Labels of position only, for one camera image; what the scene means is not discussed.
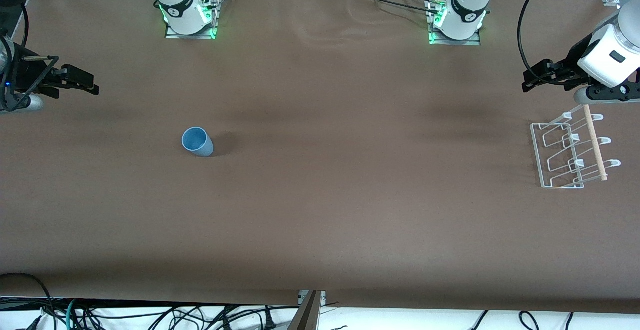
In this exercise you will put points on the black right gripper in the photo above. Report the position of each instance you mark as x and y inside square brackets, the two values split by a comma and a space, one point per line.
[28, 74]

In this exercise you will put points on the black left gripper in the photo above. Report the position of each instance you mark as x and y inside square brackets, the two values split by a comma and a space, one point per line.
[576, 57]

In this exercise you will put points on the blue plastic cup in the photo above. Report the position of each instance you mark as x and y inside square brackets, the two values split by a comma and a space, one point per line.
[197, 143]

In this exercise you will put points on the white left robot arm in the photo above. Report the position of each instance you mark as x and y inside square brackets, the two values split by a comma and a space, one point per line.
[467, 0]

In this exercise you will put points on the wooden rack rod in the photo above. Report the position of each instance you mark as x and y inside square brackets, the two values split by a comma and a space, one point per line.
[595, 143]

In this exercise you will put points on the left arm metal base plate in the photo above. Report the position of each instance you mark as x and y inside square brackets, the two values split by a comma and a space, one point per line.
[472, 42]

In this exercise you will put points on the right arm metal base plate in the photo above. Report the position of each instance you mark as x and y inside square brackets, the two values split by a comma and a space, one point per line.
[172, 34]

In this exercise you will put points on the aluminium frame profile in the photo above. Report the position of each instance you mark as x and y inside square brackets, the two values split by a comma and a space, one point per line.
[307, 312]

